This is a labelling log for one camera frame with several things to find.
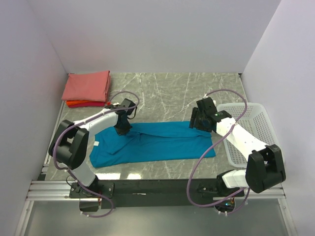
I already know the teal blue t shirt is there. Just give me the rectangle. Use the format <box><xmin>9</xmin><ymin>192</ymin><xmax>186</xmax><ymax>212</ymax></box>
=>
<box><xmin>90</xmin><ymin>121</ymin><xmax>213</xmax><ymax>168</ymax></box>

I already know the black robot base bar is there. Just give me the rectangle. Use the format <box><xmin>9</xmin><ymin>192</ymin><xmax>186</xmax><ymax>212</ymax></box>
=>
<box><xmin>68</xmin><ymin>178</ymin><xmax>246</xmax><ymax>209</ymax></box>

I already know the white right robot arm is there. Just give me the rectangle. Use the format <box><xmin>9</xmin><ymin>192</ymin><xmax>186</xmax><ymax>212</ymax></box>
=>
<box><xmin>189</xmin><ymin>97</ymin><xmax>286</xmax><ymax>196</ymax></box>

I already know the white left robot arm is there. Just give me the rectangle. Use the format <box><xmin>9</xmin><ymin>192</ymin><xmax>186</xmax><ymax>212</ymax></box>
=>
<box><xmin>48</xmin><ymin>98</ymin><xmax>137</xmax><ymax>198</ymax></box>

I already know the folded salmon pink t shirt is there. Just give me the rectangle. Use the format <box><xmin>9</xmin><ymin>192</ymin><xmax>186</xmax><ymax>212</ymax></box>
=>
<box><xmin>62</xmin><ymin>70</ymin><xmax>110</xmax><ymax>102</ymax></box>

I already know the white perforated plastic basket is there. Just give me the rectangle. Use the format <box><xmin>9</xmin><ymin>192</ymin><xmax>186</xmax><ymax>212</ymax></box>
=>
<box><xmin>217</xmin><ymin>102</ymin><xmax>280</xmax><ymax>169</ymax></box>

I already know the folded orange t shirt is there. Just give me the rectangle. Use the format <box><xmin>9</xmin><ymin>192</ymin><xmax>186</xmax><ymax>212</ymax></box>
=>
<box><xmin>65</xmin><ymin>100</ymin><xmax>94</xmax><ymax>108</ymax></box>

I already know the aluminium extrusion rail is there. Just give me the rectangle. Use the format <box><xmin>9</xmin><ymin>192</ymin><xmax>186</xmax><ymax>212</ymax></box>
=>
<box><xmin>26</xmin><ymin>178</ymin><xmax>74</xmax><ymax>200</ymax></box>

